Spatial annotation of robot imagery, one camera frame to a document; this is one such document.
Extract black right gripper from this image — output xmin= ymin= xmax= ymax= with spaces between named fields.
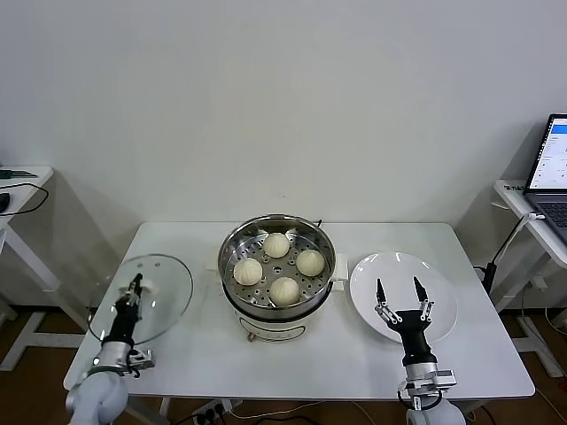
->
xmin=374 ymin=276 xmax=435 ymax=367

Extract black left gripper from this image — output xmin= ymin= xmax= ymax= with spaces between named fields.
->
xmin=102 ymin=273 xmax=145 ymax=344

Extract glass pot lid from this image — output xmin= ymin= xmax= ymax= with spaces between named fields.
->
xmin=87 ymin=253 xmax=195 ymax=346

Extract white steamed baozi bun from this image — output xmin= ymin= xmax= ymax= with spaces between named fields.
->
xmin=268 ymin=276 xmax=301 ymax=306
xmin=295 ymin=249 xmax=326 ymax=276
xmin=233 ymin=258 xmax=264 ymax=286
xmin=263 ymin=232 xmax=291 ymax=259

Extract stainless steel steamer basket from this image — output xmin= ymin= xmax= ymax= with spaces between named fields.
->
xmin=218 ymin=214 xmax=337 ymax=313

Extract white round plate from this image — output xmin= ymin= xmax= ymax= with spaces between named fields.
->
xmin=349 ymin=251 xmax=459 ymax=346

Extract black table clamp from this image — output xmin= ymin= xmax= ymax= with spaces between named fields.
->
xmin=473 ymin=261 xmax=498 ymax=296

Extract white power strip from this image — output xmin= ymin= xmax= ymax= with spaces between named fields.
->
xmin=191 ymin=398 xmax=244 ymax=420

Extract white side table with laptop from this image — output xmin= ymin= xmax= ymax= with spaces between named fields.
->
xmin=492 ymin=179 xmax=567 ymax=380

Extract grey open laptop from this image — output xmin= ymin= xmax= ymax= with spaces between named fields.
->
xmin=522 ymin=113 xmax=567 ymax=249

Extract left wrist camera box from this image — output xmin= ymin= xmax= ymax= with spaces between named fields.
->
xmin=128 ymin=348 xmax=157 ymax=377

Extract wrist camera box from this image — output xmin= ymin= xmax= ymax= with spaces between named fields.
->
xmin=431 ymin=369 xmax=456 ymax=390
xmin=128 ymin=348 xmax=157 ymax=377

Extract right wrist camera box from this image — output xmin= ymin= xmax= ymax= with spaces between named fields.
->
xmin=431 ymin=369 xmax=456 ymax=390

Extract black looped cable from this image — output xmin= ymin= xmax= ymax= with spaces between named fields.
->
xmin=0 ymin=182 xmax=50 ymax=218

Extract white side table with cable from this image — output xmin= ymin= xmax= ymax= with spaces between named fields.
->
xmin=0 ymin=166 xmax=94 ymax=372

